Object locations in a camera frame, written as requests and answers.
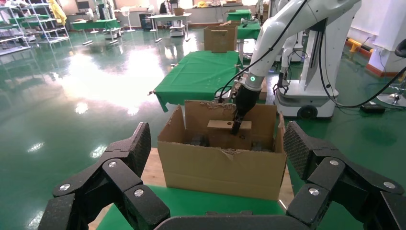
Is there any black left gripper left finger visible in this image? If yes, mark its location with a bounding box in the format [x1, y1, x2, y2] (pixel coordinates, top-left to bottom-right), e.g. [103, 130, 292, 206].
[37, 122, 171, 230]

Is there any small white cart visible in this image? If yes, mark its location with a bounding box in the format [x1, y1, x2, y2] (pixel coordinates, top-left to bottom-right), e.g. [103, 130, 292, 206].
[169, 20, 187, 38]

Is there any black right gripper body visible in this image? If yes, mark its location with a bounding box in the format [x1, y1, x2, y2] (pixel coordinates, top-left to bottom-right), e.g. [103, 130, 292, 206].
[234, 84, 262, 123]

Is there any brown cardboard box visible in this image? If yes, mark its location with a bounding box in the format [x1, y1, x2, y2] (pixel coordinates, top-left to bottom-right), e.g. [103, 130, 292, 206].
[207, 119, 253, 151]

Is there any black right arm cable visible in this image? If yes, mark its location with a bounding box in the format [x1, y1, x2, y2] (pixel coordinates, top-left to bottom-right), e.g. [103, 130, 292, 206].
[217, 0, 308, 104]

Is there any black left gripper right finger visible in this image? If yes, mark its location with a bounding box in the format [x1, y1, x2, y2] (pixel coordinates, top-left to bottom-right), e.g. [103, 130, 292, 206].
[283, 120, 406, 230]

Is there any white standing fan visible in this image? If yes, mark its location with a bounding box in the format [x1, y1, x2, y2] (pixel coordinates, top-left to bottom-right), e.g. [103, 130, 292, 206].
[120, 6, 136, 34]

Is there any white wheeled robot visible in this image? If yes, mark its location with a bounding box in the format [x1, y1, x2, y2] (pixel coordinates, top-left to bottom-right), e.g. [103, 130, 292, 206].
[272, 0, 362, 120]

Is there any white wire shelf rack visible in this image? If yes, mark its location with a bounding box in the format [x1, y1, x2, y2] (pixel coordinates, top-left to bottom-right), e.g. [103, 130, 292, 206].
[23, 0, 69, 44]
[0, 3, 32, 57]

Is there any white table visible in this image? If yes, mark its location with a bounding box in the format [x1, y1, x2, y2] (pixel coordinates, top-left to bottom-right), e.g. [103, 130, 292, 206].
[147, 13, 193, 43]

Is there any chrome base stool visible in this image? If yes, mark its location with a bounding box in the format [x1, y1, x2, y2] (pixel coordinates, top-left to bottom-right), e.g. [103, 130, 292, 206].
[375, 38, 406, 108]

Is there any yellow garment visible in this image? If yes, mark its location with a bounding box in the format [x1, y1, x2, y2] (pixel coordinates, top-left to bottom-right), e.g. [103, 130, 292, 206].
[47, 0, 68, 27]

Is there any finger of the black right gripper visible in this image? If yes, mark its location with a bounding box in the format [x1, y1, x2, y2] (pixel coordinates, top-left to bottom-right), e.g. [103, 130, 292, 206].
[231, 118, 245, 136]

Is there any open cardboard carton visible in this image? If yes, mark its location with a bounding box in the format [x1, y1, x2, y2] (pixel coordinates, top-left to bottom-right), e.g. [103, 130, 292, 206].
[157, 100, 288, 202]
[203, 21, 239, 54]

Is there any black power adapter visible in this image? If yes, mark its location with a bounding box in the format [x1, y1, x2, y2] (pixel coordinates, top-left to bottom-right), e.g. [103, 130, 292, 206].
[359, 103, 386, 115]

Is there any thick black hanging cable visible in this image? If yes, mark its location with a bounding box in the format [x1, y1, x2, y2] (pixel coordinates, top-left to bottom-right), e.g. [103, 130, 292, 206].
[317, 28, 406, 110]

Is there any green tablecloth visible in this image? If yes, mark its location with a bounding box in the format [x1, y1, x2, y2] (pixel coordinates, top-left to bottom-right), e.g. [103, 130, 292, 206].
[154, 50, 244, 113]
[70, 19, 121, 32]
[96, 185, 286, 230]
[236, 22, 262, 41]
[226, 9, 252, 23]

